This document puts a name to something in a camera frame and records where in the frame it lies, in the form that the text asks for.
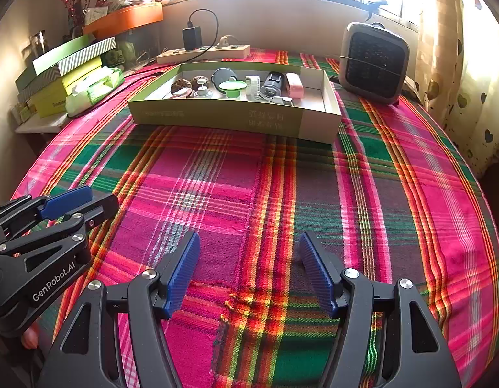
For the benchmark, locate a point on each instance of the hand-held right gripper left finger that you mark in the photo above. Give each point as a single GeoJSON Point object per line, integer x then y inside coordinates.
{"type": "Point", "coordinates": [182, 275]}

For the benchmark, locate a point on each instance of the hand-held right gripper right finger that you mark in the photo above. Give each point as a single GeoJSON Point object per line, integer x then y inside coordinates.
{"type": "Point", "coordinates": [316, 275]}

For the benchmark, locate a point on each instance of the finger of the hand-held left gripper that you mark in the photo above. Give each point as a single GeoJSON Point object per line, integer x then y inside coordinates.
{"type": "Point", "coordinates": [100, 208]}
{"type": "Point", "coordinates": [67, 202]}

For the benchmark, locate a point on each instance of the dark pitted walnut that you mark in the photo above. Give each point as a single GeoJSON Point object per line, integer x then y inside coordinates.
{"type": "Point", "coordinates": [180, 86]}

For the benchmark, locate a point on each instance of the green cardboard box tray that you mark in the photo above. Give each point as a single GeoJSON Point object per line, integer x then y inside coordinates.
{"type": "Point", "coordinates": [217, 119]}

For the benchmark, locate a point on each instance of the light brown wrinkled walnut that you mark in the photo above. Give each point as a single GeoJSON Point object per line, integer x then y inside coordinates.
{"type": "Point", "coordinates": [201, 79]}

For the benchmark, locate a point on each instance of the black round disc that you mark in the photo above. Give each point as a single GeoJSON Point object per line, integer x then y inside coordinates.
{"type": "Point", "coordinates": [223, 74]}

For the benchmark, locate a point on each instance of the pink case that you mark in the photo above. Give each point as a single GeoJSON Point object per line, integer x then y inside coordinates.
{"type": "Point", "coordinates": [294, 85]}

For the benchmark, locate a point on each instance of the clear jar with white cap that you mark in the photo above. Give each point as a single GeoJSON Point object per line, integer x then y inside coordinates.
{"type": "Point", "coordinates": [253, 85]}

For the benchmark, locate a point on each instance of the black flashlight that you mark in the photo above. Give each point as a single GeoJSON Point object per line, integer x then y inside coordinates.
{"type": "Point", "coordinates": [271, 82]}

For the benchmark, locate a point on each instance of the person's left hand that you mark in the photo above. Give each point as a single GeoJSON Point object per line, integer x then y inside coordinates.
{"type": "Point", "coordinates": [30, 338]}

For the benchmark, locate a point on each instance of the white side table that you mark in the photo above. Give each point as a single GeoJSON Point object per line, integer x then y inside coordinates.
{"type": "Point", "coordinates": [39, 123]}

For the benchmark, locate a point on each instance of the lime green box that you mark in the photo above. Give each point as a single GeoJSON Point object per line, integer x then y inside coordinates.
{"type": "Point", "coordinates": [55, 97]}

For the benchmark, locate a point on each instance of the green tissue pack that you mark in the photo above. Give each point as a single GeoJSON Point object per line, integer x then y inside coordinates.
{"type": "Point", "coordinates": [95, 91]}

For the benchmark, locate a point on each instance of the green striped box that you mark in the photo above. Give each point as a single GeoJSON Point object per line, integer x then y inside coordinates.
{"type": "Point", "coordinates": [87, 56]}

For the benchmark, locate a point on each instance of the glass tank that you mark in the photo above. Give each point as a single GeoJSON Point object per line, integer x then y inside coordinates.
{"type": "Point", "coordinates": [138, 46]}

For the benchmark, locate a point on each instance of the orange box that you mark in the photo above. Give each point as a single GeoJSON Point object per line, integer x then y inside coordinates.
{"type": "Point", "coordinates": [124, 20]}

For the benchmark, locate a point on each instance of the beige power strip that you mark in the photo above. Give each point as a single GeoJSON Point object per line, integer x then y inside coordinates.
{"type": "Point", "coordinates": [217, 53]}

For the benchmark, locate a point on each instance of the red berry branches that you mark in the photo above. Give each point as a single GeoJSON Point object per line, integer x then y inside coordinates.
{"type": "Point", "coordinates": [71, 0]}

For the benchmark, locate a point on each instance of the white plug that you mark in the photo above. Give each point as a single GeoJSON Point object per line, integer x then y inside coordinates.
{"type": "Point", "coordinates": [226, 41]}

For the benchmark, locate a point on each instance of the grey space heater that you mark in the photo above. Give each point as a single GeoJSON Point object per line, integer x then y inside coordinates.
{"type": "Point", "coordinates": [375, 64]}

